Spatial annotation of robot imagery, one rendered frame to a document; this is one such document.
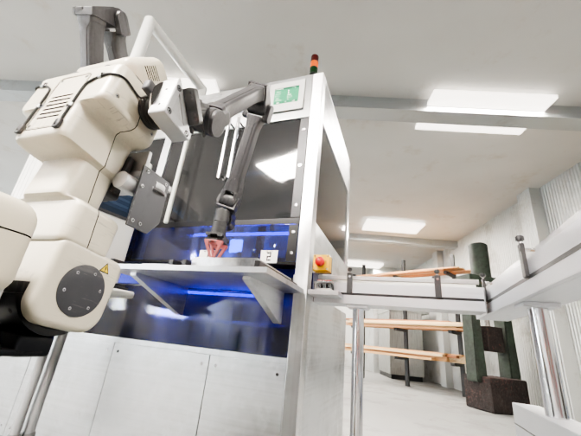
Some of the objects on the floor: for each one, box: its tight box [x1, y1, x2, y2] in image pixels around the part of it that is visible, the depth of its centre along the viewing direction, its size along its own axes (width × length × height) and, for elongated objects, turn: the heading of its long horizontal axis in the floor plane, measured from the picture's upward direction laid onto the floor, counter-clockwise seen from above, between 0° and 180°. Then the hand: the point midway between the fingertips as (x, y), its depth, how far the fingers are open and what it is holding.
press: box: [457, 242, 530, 415], centre depth 501 cm, size 66×82×254 cm
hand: (213, 259), depth 116 cm, fingers closed on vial, 4 cm apart
